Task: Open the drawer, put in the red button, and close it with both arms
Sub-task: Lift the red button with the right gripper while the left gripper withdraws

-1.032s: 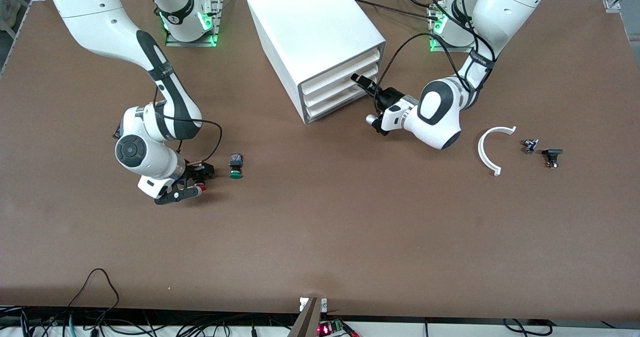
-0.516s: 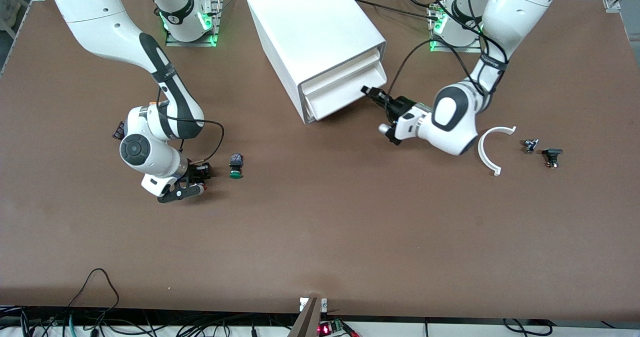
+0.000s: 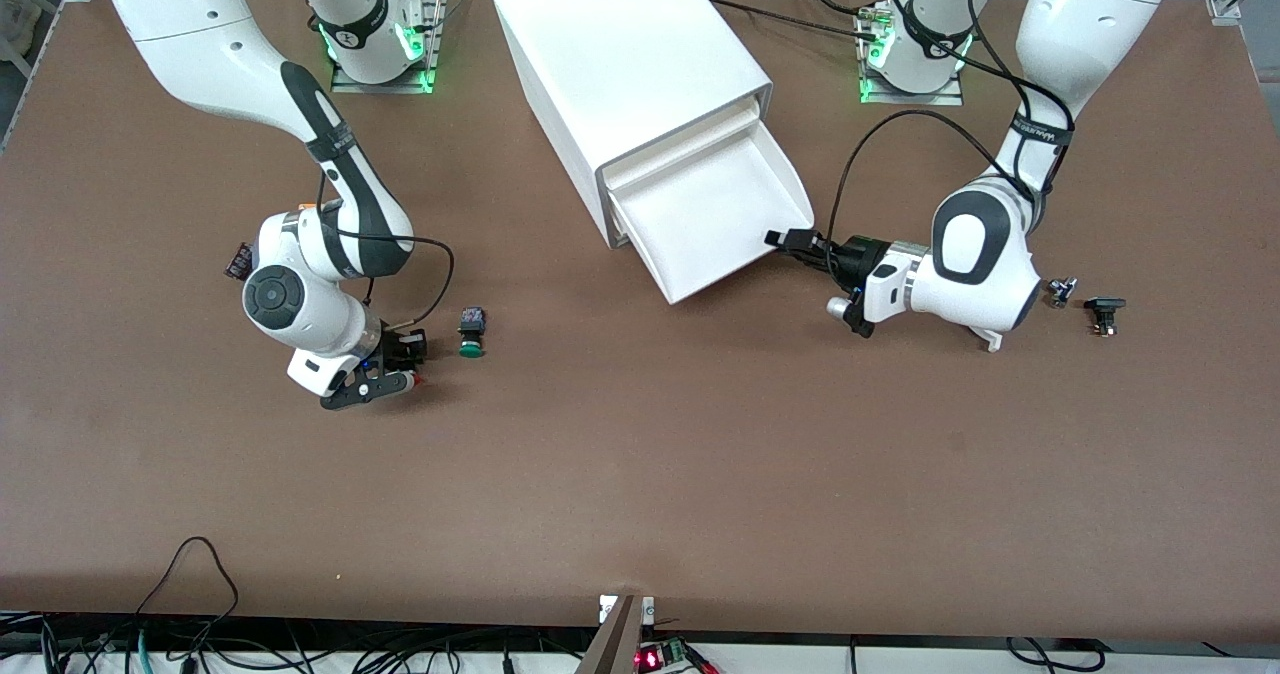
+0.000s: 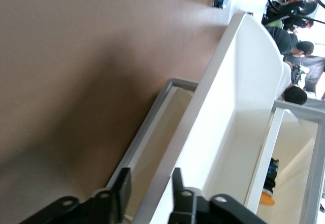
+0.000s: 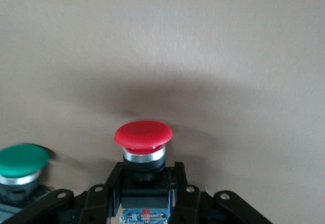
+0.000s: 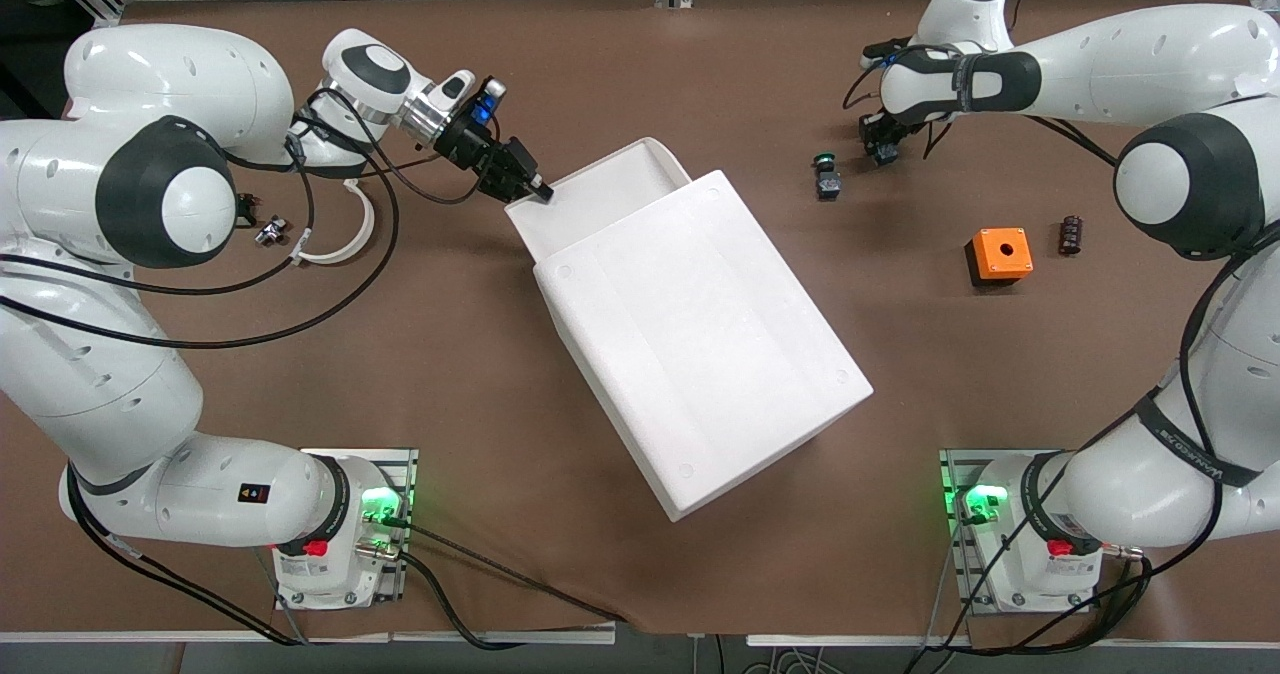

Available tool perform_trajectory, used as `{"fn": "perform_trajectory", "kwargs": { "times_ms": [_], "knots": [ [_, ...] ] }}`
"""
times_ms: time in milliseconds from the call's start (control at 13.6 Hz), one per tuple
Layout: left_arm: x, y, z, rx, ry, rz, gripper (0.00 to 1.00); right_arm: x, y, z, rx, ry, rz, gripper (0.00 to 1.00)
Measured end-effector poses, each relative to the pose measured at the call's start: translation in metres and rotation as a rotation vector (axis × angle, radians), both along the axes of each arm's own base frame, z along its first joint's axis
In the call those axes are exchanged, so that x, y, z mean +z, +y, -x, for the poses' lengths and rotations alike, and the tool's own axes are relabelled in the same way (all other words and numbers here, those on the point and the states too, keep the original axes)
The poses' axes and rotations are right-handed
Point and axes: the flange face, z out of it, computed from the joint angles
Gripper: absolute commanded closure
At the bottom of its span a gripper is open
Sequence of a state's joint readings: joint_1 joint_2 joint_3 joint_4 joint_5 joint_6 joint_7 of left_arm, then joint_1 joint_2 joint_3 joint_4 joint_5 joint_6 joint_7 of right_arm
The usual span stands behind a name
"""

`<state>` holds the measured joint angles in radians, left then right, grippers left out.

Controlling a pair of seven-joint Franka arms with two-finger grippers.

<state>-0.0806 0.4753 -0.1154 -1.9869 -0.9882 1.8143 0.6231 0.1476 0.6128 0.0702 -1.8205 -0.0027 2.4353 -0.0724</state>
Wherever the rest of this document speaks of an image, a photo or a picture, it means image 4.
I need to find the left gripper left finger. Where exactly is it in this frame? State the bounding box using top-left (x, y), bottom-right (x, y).
top-left (83, 167), bottom-right (133, 224)

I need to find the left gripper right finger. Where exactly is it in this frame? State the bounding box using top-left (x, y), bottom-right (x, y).
top-left (169, 167), bottom-right (211, 224)

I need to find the white plastic drawer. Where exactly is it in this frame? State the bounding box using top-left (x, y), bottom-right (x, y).
top-left (132, 13), bottom-right (284, 224)
top-left (123, 86), bottom-right (197, 221)
top-left (245, 107), bottom-right (319, 224)

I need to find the orange push button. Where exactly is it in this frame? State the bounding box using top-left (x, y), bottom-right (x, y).
top-left (259, 157), bottom-right (281, 207)

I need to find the white drawer cabinet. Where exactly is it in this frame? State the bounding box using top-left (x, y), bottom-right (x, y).
top-left (106, 78), bottom-right (325, 224)

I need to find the person in white shirt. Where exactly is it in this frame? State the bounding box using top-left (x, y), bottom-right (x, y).
top-left (275, 60), bottom-right (308, 106)

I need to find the person in black jacket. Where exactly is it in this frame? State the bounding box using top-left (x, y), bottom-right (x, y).
top-left (283, 54), bottom-right (325, 100)

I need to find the person in dark grey shirt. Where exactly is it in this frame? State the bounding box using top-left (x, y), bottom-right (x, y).
top-left (265, 26), bottom-right (315, 57)

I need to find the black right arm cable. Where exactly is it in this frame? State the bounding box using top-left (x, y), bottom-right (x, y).
top-left (266, 0), bottom-right (325, 24)

